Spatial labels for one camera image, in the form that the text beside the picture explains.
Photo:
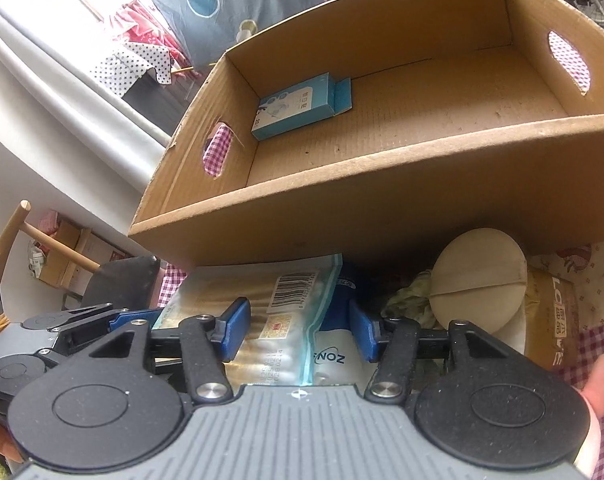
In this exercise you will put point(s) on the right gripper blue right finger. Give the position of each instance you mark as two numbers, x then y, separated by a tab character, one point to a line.
392	345

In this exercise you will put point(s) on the brown cardboard box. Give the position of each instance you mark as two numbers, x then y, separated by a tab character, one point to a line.
466	113

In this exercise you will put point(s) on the polka dot cloth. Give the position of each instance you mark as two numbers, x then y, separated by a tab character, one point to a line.
119	70

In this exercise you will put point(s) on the blue white wipes pack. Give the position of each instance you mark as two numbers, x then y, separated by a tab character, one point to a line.
337	359

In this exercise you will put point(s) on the beige round powder puff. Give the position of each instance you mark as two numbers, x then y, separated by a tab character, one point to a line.
480	277

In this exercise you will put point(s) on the cotton swabs plastic bag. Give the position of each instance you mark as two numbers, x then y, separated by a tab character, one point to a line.
288	301

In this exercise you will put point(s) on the teal small carton box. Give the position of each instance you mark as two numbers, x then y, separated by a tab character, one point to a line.
303	104

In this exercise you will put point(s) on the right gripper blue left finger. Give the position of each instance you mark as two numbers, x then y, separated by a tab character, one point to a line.
207	343

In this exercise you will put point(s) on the brown kraft package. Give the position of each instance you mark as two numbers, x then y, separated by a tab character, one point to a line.
552	321

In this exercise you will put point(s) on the right hand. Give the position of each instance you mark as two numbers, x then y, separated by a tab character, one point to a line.
590	460

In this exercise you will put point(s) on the green floral cloth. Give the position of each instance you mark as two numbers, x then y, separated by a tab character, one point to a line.
413	302

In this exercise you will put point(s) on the pink white checkered cloth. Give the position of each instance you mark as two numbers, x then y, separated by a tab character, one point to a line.
584	267

